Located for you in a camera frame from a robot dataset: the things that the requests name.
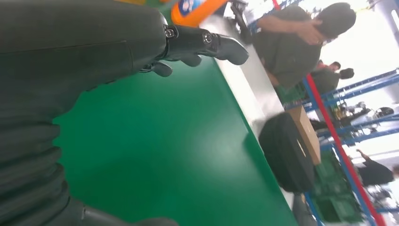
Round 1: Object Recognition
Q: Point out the orange detergent bottle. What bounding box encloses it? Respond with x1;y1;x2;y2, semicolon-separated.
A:
170;0;229;28

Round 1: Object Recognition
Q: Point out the black handheld device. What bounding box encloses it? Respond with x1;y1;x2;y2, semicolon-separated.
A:
231;0;254;44

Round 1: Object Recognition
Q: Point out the person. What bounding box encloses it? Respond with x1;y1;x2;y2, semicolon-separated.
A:
310;61;355;96
355;149;399;187
252;2;357;89

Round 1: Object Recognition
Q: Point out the green crate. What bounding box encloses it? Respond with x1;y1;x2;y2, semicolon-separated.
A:
276;82;308;105
311;153;364;224

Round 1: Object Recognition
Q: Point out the black carrying case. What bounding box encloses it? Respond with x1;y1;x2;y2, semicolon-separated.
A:
258;112;315;194

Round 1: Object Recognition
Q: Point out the cardboard box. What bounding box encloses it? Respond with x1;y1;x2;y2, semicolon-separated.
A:
288;106;322;166

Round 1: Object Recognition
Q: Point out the red pole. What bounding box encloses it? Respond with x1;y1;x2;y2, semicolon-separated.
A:
272;0;387;226

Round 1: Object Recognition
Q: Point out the blue shelf rack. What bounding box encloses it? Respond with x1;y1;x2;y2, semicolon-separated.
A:
302;68;399;226

